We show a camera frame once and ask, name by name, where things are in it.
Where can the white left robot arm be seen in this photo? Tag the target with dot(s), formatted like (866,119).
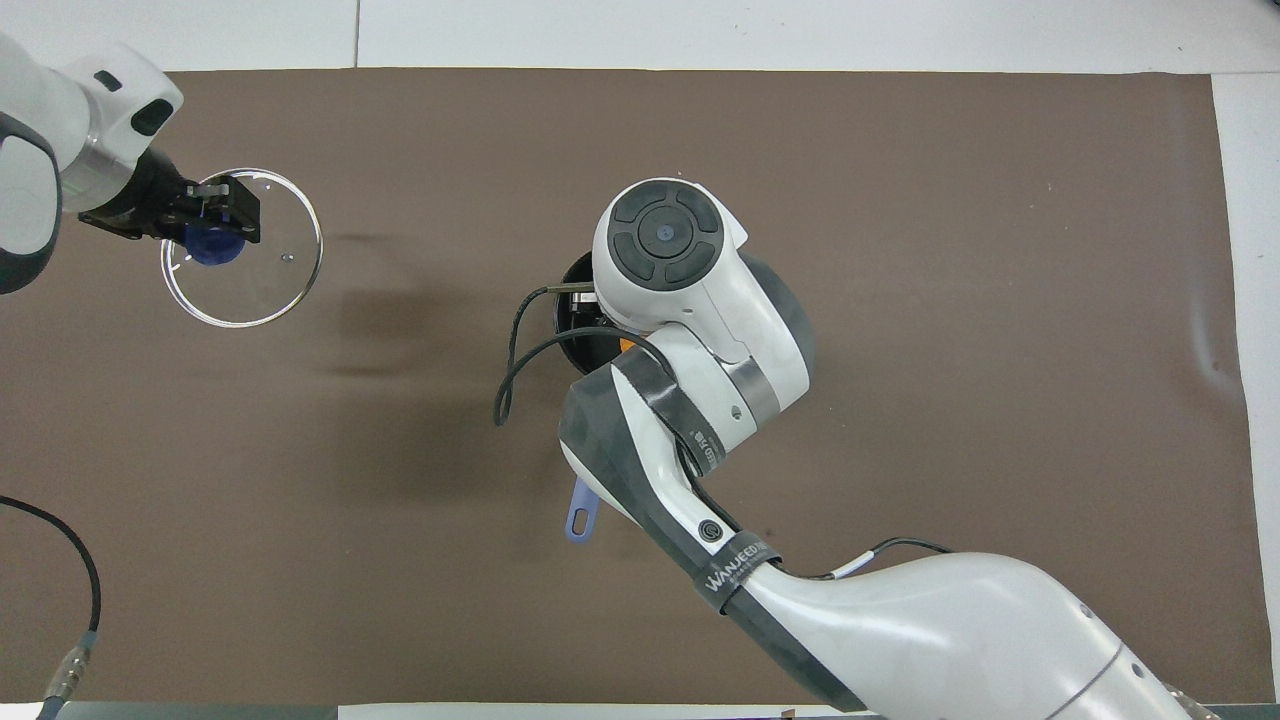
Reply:
(40,120)

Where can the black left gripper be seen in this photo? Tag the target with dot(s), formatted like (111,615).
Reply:
(140,200)

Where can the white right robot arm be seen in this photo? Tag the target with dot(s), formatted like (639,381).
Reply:
(900,630)

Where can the brown table mat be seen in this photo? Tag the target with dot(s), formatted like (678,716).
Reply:
(950,200)

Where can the glass lid with blue knob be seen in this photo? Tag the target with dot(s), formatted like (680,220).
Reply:
(270,285)

